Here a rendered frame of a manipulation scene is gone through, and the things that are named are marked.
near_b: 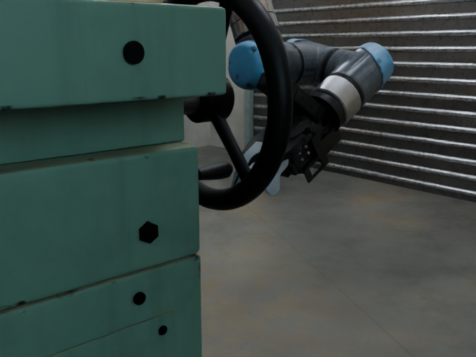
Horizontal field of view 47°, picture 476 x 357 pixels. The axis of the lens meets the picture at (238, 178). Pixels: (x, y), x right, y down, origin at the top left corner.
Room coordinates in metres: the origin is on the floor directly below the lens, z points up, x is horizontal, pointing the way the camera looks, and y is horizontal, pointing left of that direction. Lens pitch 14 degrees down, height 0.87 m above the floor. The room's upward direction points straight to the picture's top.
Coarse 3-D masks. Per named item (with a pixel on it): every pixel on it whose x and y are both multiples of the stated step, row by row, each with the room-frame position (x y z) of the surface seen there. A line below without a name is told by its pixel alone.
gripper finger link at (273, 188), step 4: (252, 164) 0.76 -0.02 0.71; (284, 164) 0.78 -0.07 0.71; (280, 168) 0.77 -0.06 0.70; (284, 168) 0.78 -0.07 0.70; (280, 172) 0.77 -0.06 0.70; (276, 176) 0.77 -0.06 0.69; (240, 180) 0.74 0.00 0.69; (276, 180) 0.77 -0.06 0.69; (272, 184) 0.76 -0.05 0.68; (276, 184) 0.77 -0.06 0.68; (268, 188) 0.76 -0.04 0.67; (272, 188) 0.76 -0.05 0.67; (276, 188) 0.77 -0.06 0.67; (268, 192) 0.76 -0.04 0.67; (272, 192) 0.76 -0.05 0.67; (276, 192) 0.77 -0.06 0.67
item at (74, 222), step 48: (192, 144) 0.42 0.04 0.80; (0, 192) 0.32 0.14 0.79; (48, 192) 0.34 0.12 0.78; (96, 192) 0.36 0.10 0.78; (144, 192) 0.38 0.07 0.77; (192, 192) 0.41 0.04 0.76; (0, 240) 0.32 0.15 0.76; (48, 240) 0.34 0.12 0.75; (96, 240) 0.36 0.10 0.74; (144, 240) 0.38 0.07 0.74; (192, 240) 0.41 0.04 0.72; (0, 288) 0.31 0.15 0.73; (48, 288) 0.33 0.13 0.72
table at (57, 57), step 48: (0, 0) 0.29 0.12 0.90; (48, 0) 0.31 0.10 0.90; (96, 0) 0.33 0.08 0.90; (0, 48) 0.29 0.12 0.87; (48, 48) 0.31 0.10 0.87; (96, 48) 0.33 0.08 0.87; (144, 48) 0.35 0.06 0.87; (192, 48) 0.37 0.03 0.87; (0, 96) 0.29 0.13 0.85; (48, 96) 0.31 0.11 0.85; (96, 96) 0.32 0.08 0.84; (144, 96) 0.35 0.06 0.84; (192, 96) 0.37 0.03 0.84
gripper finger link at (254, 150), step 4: (256, 144) 0.80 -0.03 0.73; (260, 144) 0.80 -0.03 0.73; (252, 148) 0.80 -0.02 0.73; (256, 148) 0.79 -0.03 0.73; (260, 148) 0.79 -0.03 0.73; (248, 152) 0.79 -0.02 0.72; (252, 152) 0.79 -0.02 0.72; (256, 152) 0.78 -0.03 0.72; (244, 156) 0.79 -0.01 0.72; (248, 156) 0.78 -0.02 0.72; (252, 156) 0.78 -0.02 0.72; (256, 156) 0.78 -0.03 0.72; (248, 160) 0.77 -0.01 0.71; (252, 160) 0.78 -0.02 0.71; (236, 172) 0.75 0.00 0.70; (236, 176) 0.75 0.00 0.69; (232, 180) 0.75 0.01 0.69; (236, 180) 0.75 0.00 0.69; (232, 184) 0.74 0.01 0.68
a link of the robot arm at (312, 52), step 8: (288, 40) 1.00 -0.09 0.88; (296, 40) 0.99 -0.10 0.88; (304, 40) 0.99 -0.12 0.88; (304, 48) 0.93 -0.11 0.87; (312, 48) 0.94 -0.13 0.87; (320, 48) 0.95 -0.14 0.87; (328, 48) 0.95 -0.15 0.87; (336, 48) 0.95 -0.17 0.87; (304, 56) 0.91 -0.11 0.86; (312, 56) 0.93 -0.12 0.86; (320, 56) 0.94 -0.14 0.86; (328, 56) 0.93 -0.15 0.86; (312, 64) 0.93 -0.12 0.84; (320, 64) 0.93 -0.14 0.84; (304, 72) 0.91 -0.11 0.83; (312, 72) 0.93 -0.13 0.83; (320, 72) 0.93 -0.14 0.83; (304, 80) 0.92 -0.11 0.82; (312, 80) 0.94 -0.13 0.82; (320, 80) 0.93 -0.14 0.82
